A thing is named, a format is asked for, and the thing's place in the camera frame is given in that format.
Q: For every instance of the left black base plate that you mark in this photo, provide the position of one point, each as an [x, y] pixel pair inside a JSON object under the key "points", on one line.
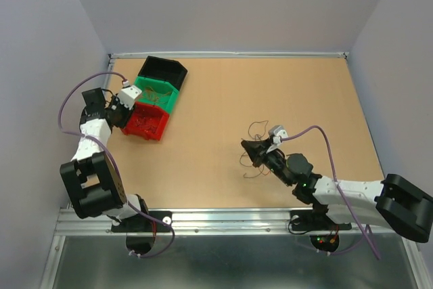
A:
{"points": [[140, 224]]}

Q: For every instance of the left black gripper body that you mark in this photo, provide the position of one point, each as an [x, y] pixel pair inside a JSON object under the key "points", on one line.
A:
{"points": [[121, 114]]}

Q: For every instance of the black plastic bin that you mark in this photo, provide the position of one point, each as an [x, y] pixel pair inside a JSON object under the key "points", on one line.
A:
{"points": [[163, 69]]}

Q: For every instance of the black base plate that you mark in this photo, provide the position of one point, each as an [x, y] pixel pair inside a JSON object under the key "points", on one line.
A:
{"points": [[140, 224], [304, 221]]}

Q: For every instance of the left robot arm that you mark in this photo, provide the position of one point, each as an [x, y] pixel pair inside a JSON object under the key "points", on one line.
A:
{"points": [[94, 153]]}

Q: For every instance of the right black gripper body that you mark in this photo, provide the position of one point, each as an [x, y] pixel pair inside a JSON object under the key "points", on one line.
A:
{"points": [[273, 160]]}

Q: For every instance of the red plastic bin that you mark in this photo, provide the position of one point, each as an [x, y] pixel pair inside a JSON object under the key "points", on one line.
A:
{"points": [[147, 121]]}

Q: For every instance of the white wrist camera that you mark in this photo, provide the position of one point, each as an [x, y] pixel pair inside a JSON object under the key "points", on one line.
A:
{"points": [[276, 136], [128, 95]]}

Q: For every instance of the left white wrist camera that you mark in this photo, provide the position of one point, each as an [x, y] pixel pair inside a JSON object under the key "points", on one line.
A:
{"points": [[128, 95]]}

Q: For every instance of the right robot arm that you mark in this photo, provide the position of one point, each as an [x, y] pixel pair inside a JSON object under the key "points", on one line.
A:
{"points": [[394, 202]]}

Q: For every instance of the green plastic bin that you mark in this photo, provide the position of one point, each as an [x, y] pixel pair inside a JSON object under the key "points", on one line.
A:
{"points": [[158, 93]]}

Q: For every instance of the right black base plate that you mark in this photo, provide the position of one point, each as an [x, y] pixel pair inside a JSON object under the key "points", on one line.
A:
{"points": [[304, 221]]}

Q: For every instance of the aluminium front rail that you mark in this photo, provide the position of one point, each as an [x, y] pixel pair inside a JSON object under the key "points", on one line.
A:
{"points": [[193, 222]]}

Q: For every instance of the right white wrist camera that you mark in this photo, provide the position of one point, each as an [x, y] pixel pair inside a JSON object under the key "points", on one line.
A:
{"points": [[276, 136]]}

